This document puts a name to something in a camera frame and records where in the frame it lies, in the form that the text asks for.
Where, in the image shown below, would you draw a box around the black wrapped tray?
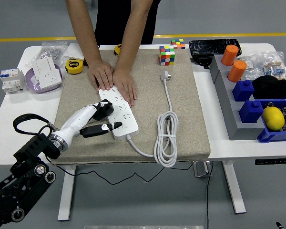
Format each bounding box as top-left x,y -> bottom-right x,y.
188,39 -> 243,59

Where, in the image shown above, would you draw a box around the black adapter cord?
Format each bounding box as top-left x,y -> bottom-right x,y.
45,155 -> 196,186

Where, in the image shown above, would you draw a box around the white table leg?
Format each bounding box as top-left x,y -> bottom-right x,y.
223,160 -> 247,214
57,164 -> 77,221

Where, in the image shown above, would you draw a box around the yellow lemon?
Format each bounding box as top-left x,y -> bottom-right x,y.
262,106 -> 286,131

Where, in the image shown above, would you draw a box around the white circuit breaker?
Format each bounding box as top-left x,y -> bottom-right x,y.
0,68 -> 26,94

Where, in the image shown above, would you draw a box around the small puzzle cube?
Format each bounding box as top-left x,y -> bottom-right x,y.
170,39 -> 186,50

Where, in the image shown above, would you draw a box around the person's right hand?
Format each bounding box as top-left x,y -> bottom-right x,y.
87,59 -> 114,91

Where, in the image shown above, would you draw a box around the white power strip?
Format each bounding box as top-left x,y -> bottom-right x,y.
98,87 -> 139,141

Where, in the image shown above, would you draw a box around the white power strip cord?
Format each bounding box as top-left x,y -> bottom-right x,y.
126,70 -> 179,168

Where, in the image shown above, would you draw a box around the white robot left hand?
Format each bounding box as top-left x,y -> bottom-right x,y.
52,100 -> 123,144

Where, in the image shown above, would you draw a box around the plastic bag of resistors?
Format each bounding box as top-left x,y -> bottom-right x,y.
262,51 -> 286,81

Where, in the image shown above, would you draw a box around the large puzzle cube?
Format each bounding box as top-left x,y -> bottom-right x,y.
159,45 -> 176,66

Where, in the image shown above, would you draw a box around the person's left hand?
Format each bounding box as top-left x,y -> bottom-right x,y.
112,69 -> 137,107

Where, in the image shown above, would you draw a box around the grey-brown mat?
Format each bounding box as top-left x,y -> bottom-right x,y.
48,49 -> 211,165

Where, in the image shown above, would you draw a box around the plastic bag of screws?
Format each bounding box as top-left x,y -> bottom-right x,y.
25,41 -> 69,67

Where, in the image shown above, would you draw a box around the grey stepped block holder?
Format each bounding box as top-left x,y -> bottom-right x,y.
209,54 -> 265,141

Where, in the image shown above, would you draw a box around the black table control panel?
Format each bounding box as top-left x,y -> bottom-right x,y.
254,157 -> 286,166

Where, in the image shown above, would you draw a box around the silver box under table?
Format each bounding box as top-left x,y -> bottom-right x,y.
193,161 -> 213,178

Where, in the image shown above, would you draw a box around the purple plate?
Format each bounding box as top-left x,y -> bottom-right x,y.
25,63 -> 63,94

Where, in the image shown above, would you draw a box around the black power adapter plug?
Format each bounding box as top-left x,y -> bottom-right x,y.
92,101 -> 114,121

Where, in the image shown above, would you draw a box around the orange cylinder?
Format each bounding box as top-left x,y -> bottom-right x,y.
221,45 -> 239,66
227,60 -> 247,83

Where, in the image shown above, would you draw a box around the white wall socket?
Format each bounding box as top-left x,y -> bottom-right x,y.
38,69 -> 63,89

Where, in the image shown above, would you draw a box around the yellow tape measure black face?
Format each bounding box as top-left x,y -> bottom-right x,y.
65,59 -> 84,75

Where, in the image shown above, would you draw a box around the black hanging cable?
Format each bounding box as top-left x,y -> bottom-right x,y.
206,161 -> 214,229

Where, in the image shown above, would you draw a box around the black cloth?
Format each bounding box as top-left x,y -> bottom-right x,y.
251,75 -> 286,100

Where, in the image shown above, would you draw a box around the blue plastic bin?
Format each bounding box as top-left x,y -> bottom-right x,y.
256,97 -> 286,144

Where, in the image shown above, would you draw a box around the white square wall switch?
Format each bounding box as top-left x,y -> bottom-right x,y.
62,42 -> 85,60

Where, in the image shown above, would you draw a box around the person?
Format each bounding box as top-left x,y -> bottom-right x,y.
94,0 -> 162,46

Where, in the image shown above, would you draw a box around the white switch panel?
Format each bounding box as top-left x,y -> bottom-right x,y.
35,56 -> 58,81

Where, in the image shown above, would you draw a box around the clear plastic parts bag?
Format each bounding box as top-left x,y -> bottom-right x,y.
238,53 -> 265,81

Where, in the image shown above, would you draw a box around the blue block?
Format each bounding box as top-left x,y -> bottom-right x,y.
232,80 -> 255,102
238,100 -> 264,124

